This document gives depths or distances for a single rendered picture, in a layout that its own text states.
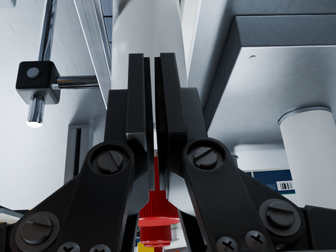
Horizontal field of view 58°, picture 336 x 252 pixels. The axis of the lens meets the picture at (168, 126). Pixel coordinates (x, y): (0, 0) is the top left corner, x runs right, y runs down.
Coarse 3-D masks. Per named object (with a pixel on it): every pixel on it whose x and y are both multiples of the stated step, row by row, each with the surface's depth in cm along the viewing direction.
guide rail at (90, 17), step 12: (84, 0) 18; (96, 0) 19; (84, 12) 19; (96, 12) 19; (84, 24) 20; (96, 24) 20; (84, 36) 21; (96, 36) 21; (96, 48) 22; (96, 60) 23; (108, 60) 24; (96, 72) 24; (108, 72) 25; (108, 84) 26
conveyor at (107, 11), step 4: (100, 0) 28; (104, 0) 28; (108, 0) 28; (112, 0) 28; (104, 4) 29; (108, 4) 29; (112, 4) 29; (104, 8) 29; (108, 8) 29; (104, 12) 29; (108, 12) 30; (104, 16) 30; (108, 16) 30; (104, 20) 30; (108, 20) 30; (108, 24) 31; (108, 28) 31; (108, 32) 32; (108, 36) 33; (108, 40) 33
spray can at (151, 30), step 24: (120, 0) 21; (144, 0) 20; (168, 0) 21; (120, 24) 20; (144, 24) 19; (168, 24) 20; (120, 48) 19; (144, 48) 19; (168, 48) 19; (120, 72) 19; (144, 216) 15; (168, 216) 16
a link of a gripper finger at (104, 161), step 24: (96, 144) 8; (120, 144) 8; (96, 168) 7; (120, 168) 7; (96, 192) 7; (120, 192) 7; (72, 216) 6; (96, 216) 6; (120, 216) 6; (72, 240) 6; (96, 240) 6; (120, 240) 6
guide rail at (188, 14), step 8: (184, 0) 24; (192, 0) 24; (184, 8) 25; (192, 8) 25; (184, 16) 26; (192, 16) 26; (184, 24) 27; (192, 24) 27; (184, 32) 28; (192, 32) 28; (184, 40) 29; (184, 48) 30
